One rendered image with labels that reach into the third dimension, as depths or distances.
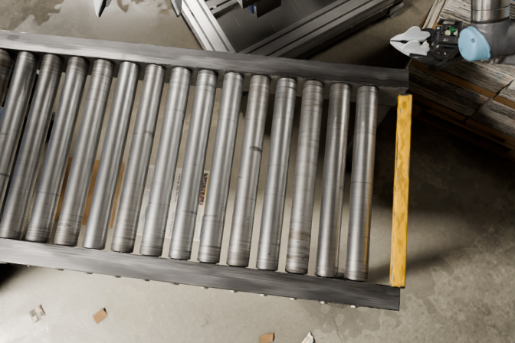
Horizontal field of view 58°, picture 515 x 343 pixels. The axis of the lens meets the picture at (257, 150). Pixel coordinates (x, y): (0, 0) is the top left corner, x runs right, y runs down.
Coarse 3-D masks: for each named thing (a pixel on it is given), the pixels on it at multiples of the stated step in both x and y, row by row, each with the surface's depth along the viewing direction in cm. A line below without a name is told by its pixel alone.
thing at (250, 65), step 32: (0, 32) 116; (64, 64) 121; (160, 64) 113; (192, 64) 113; (224, 64) 113; (256, 64) 112; (288, 64) 112; (320, 64) 112; (352, 64) 112; (352, 96) 119; (384, 96) 116
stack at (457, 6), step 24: (456, 0) 119; (432, 24) 137; (456, 72) 149; (480, 72) 142; (504, 72) 137; (432, 96) 170; (456, 96) 164; (480, 96) 156; (504, 96) 149; (432, 120) 189; (456, 120) 179; (480, 120) 169; (504, 120) 162; (480, 144) 186; (504, 144) 176
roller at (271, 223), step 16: (288, 80) 111; (288, 96) 110; (288, 112) 109; (272, 128) 110; (288, 128) 109; (272, 144) 108; (288, 144) 108; (272, 160) 107; (288, 160) 108; (272, 176) 105; (272, 192) 104; (272, 208) 103; (272, 224) 102; (272, 240) 102; (272, 256) 101
